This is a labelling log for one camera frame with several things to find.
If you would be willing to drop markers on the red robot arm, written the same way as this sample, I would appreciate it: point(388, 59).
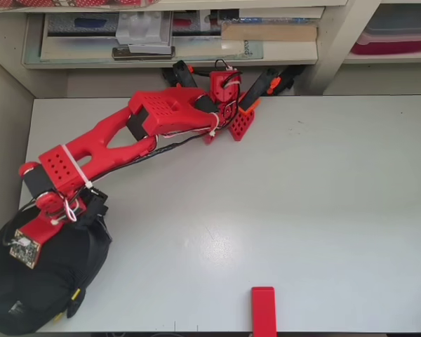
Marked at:
point(108, 144)

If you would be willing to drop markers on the white shelf unit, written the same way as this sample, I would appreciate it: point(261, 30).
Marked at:
point(337, 42)

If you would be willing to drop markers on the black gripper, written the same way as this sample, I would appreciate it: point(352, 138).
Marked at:
point(38, 227)

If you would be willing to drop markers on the magenta plastic storage box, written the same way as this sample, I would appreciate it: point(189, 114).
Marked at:
point(389, 47)

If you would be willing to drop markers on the red mount camera circuit board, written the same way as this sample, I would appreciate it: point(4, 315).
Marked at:
point(38, 228)

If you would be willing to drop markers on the clear bag with pink boxes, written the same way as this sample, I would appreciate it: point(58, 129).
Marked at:
point(38, 3)

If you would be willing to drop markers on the red rectangular block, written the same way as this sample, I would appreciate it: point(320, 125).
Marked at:
point(265, 309)

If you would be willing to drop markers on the pale green flat board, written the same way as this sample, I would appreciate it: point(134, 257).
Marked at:
point(210, 49)

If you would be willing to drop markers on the black flat pen box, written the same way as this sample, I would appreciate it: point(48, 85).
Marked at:
point(59, 24)
point(203, 29)

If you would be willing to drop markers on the red robot arm base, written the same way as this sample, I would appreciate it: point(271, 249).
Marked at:
point(228, 94)

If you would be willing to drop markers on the brown cardboard strip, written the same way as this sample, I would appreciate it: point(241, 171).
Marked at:
point(266, 33)

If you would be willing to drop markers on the black orange table clamp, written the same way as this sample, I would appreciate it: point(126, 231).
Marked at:
point(259, 87)
point(184, 73)

